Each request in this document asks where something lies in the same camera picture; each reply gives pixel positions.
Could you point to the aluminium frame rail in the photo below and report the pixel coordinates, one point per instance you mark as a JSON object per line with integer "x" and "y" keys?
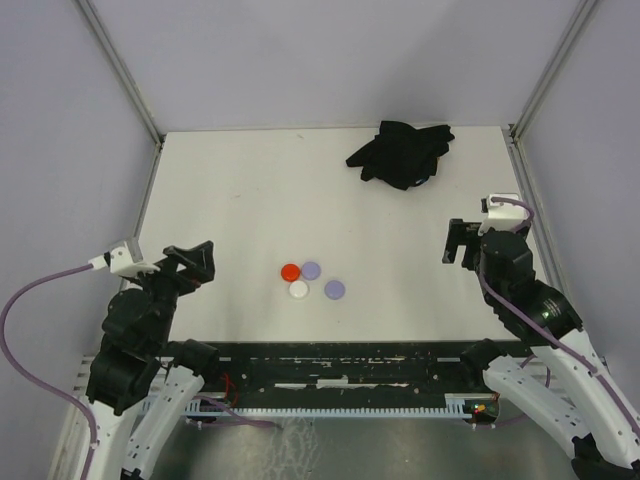
{"x": 89, "y": 12}
{"x": 582, "y": 16}

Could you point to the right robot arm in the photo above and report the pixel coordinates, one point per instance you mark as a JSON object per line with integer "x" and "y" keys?
{"x": 592, "y": 422}

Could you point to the purple charging case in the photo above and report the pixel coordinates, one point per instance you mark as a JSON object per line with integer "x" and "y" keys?
{"x": 334, "y": 289}
{"x": 310, "y": 270}

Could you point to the white round charging case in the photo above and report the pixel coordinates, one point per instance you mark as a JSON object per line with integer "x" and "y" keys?
{"x": 298, "y": 289}

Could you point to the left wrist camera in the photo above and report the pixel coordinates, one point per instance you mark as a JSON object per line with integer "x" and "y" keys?
{"x": 124, "y": 259}

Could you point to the aluminium frame rail right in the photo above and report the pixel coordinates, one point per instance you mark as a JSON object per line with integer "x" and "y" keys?
{"x": 582, "y": 16}

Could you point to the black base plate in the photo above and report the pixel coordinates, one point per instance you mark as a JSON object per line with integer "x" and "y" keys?
{"x": 342, "y": 374}

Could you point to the blue-white cable duct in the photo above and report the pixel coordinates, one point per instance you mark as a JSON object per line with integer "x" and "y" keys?
{"x": 453, "y": 408}

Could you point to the orange round charging case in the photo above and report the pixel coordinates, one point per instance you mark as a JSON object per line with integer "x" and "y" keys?
{"x": 290, "y": 272}

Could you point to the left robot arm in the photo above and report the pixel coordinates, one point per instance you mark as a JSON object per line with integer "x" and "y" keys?
{"x": 140, "y": 382}

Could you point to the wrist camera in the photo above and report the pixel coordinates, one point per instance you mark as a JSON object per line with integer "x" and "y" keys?
{"x": 506, "y": 212}
{"x": 124, "y": 259}

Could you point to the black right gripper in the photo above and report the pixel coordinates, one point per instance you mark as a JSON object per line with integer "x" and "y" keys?
{"x": 461, "y": 232}

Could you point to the aluminium frame rail left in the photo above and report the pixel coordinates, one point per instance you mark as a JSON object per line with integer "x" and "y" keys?
{"x": 89, "y": 12}

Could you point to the black cloth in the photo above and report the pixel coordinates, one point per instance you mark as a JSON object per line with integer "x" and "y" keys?
{"x": 401, "y": 155}

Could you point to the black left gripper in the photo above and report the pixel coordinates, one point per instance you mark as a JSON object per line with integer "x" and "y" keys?
{"x": 200, "y": 265}

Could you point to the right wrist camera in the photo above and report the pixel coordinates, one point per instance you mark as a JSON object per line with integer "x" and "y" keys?
{"x": 506, "y": 212}

